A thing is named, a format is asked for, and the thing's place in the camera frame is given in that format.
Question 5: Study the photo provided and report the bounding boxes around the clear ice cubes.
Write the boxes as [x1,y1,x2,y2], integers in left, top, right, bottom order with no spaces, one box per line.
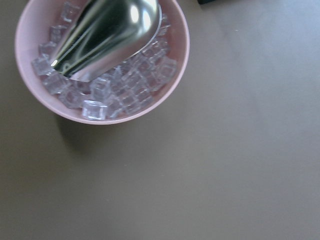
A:
[31,12,178,123]

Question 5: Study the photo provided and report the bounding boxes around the steel ice scoop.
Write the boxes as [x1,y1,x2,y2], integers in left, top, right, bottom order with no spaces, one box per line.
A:
[50,0,162,82]

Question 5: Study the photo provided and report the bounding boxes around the pink bowl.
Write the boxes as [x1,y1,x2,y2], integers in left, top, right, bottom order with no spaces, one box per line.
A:
[15,0,190,125]

